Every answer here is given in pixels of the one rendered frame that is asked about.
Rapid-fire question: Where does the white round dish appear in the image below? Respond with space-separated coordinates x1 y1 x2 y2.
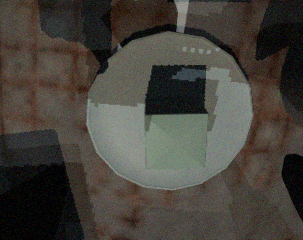
87 31 252 189

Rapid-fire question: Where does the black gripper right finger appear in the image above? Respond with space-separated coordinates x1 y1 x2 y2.
280 153 303 221

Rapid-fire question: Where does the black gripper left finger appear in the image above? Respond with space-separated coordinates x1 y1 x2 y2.
0 165 68 240

